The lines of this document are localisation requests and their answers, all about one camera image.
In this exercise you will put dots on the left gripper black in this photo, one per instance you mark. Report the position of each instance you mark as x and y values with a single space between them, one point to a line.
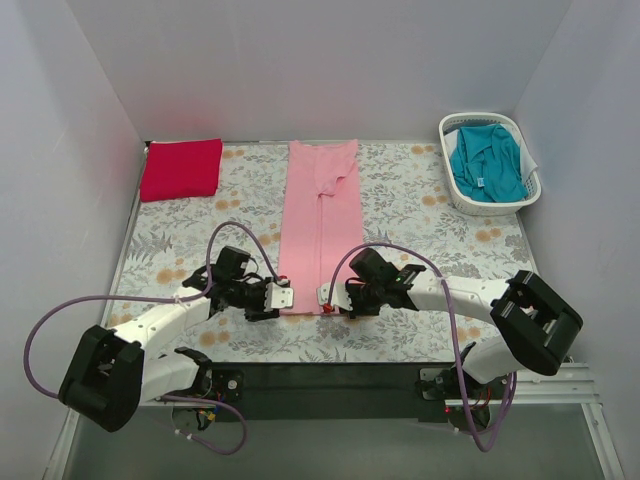
261 304

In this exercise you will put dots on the pink t shirt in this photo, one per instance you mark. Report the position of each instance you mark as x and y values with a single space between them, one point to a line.
322 217

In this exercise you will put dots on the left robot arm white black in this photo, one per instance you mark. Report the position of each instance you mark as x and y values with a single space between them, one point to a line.
115 370

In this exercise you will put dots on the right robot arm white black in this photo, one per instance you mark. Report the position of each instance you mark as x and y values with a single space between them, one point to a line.
536 326

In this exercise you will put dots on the floral table mat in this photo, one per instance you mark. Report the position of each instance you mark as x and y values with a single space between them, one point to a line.
405 206

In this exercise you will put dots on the folded red t shirt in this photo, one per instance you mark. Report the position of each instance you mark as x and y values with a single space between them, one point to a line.
178 170

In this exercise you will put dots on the teal t shirt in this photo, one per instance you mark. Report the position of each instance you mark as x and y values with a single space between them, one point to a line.
486 164

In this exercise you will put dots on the white laundry basket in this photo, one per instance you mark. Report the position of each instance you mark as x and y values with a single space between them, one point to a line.
465 204

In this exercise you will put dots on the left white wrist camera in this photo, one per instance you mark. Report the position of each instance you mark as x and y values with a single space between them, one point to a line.
279 295

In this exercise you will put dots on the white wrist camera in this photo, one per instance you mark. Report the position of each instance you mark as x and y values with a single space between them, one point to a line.
334 299
279 295

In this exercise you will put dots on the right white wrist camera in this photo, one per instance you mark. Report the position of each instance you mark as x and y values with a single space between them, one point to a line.
334 299

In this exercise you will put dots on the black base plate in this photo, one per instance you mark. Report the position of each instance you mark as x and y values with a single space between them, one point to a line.
337 391

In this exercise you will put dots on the aluminium frame rail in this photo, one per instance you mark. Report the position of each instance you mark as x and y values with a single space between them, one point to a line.
555 430

